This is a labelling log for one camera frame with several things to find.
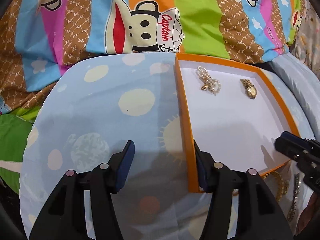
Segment light blue duvet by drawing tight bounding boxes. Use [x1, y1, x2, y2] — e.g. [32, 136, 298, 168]
[270, 53, 319, 140]

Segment grey floral fabric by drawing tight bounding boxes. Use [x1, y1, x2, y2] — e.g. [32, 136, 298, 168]
[291, 1, 319, 79]

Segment silver metal wrist watch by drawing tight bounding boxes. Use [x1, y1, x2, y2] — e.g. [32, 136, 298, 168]
[287, 173, 301, 222]

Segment person's right hand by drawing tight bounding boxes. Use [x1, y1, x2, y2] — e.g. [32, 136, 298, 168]
[296, 192, 319, 235]

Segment gold wrist watch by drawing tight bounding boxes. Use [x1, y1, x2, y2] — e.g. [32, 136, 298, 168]
[240, 79, 257, 99]

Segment orange jewelry box tray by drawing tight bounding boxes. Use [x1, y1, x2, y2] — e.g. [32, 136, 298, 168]
[174, 53, 299, 193]

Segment colourful monkey print blanket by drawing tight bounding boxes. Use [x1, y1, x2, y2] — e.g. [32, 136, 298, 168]
[0, 0, 309, 196]

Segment gold chain bangle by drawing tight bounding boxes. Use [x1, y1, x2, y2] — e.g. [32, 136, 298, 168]
[262, 171, 289, 202]

